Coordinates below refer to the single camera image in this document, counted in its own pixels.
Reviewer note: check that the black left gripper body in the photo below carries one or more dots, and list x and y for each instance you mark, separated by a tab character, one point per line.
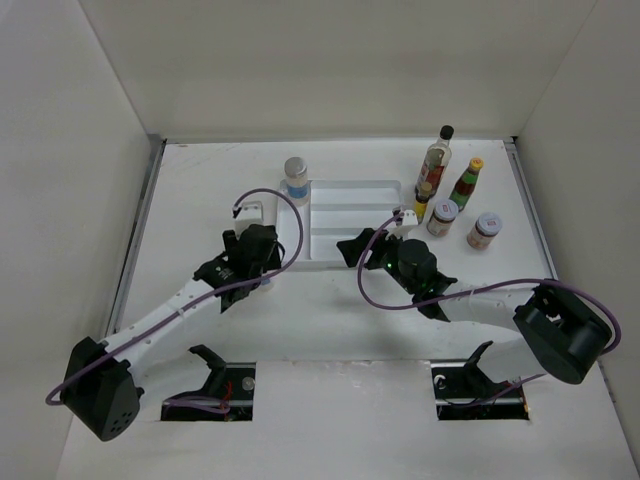
268	266

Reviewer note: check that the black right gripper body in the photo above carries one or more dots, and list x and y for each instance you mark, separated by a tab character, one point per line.
386	255

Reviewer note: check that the blue label shaker jar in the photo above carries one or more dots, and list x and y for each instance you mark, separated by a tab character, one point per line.
266	285
296	178

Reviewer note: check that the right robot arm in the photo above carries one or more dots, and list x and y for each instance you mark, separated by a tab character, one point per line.
556	332

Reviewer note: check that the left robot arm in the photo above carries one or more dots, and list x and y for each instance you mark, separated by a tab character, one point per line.
105	384

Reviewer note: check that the white divided organizer tray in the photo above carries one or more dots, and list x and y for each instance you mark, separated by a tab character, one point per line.
336	210

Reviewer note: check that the red lid sauce jar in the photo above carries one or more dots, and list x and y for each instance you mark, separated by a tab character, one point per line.
443	215
486	227

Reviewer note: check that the small yellow label bottle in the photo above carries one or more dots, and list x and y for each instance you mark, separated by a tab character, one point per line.
423	193

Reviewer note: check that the green yellow cap sauce bottle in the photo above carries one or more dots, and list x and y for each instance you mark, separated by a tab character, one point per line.
466	183

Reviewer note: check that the tall black cap oil bottle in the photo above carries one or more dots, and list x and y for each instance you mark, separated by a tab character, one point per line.
436	160

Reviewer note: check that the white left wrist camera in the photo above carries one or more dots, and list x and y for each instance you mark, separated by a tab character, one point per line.
247	214

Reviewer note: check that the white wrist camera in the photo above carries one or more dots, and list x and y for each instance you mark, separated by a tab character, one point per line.
247	214
405	223

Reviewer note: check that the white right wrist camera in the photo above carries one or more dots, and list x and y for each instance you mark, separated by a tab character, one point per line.
405	223

